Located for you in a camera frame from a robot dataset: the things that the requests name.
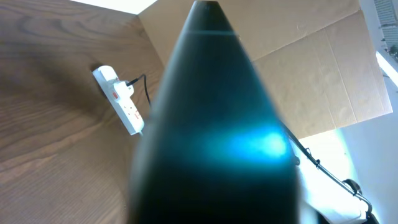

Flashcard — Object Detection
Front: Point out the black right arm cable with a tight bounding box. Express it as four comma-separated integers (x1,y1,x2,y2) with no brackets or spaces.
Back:
281,123,374,218

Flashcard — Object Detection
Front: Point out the black USB charger cable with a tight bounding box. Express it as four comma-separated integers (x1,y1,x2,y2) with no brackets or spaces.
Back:
126,73,152,108

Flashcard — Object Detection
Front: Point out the brown cardboard sheet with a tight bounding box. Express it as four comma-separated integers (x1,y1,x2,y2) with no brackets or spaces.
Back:
139,0,392,138

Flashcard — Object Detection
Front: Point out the gold Galaxy smartphone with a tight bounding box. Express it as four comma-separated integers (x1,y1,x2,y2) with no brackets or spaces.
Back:
127,1,300,223

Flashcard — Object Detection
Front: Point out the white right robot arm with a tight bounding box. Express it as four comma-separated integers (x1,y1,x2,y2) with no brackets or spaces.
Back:
290,137,377,223

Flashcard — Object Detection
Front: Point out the white USB charger plug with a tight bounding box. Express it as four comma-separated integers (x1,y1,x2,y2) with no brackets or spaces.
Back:
111,81,134,102

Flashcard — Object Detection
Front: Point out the white power strip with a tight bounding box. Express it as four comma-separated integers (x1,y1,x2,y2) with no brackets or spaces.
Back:
93,65,144,135

